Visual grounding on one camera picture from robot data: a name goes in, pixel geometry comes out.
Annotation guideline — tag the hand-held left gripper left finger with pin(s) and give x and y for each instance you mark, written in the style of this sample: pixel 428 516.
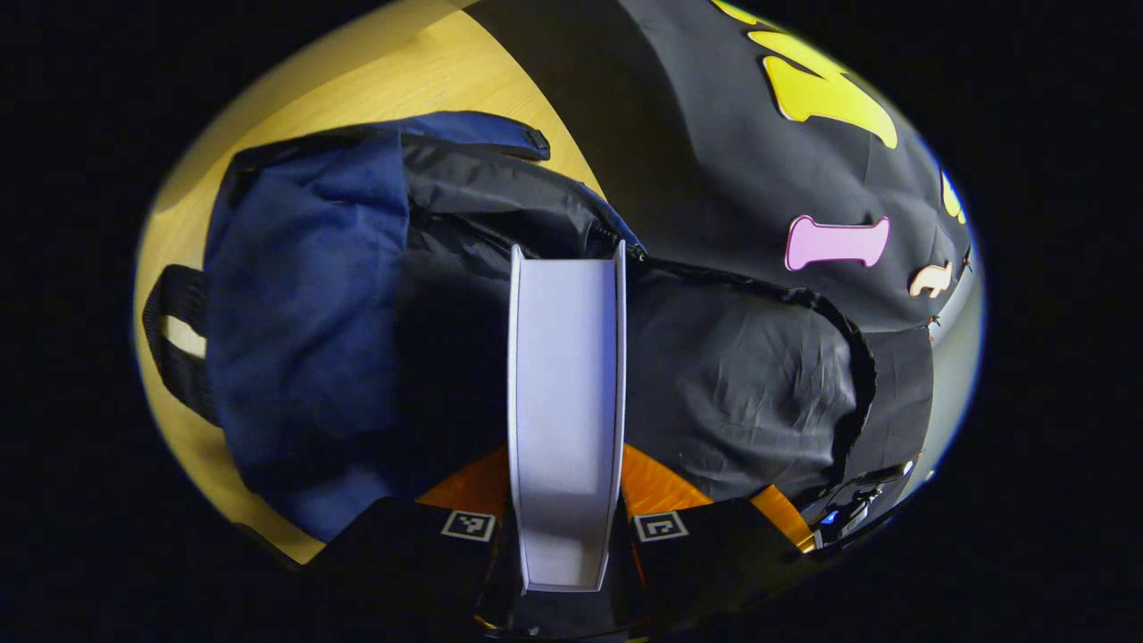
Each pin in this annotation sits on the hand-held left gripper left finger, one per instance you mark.
pixel 402 554

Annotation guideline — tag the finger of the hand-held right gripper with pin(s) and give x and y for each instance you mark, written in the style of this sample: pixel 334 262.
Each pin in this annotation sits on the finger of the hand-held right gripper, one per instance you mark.
pixel 788 518

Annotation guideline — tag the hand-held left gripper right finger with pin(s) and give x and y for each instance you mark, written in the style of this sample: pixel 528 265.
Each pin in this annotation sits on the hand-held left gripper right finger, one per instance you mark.
pixel 714 554

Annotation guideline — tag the white-covered book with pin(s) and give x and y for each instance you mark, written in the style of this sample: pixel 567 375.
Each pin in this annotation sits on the white-covered book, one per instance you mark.
pixel 567 402

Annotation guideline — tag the blue schoolbag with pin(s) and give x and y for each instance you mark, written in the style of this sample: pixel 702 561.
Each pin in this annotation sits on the blue schoolbag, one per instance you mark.
pixel 304 313

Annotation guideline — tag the black backdrop cloth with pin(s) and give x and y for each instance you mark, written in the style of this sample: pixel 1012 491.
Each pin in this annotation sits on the black backdrop cloth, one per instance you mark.
pixel 714 134

